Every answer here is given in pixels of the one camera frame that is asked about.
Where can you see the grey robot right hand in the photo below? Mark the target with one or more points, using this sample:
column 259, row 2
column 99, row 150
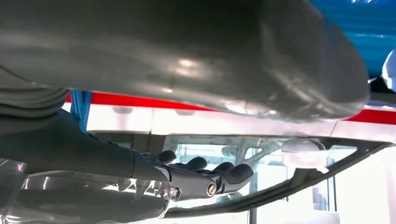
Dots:
column 185, row 55

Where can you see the white car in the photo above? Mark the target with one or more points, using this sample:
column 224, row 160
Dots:
column 216, row 123

